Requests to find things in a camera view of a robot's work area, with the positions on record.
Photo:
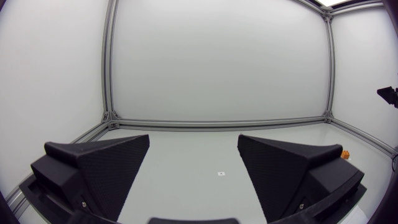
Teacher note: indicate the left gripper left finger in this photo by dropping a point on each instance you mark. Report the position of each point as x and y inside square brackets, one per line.
[102, 174]

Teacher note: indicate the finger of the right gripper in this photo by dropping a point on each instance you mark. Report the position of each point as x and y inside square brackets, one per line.
[388, 95]

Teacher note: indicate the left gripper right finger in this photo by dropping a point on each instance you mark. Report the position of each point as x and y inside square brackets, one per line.
[283, 177]

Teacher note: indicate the orange toy brick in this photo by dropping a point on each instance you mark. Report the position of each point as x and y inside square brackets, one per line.
[345, 154]

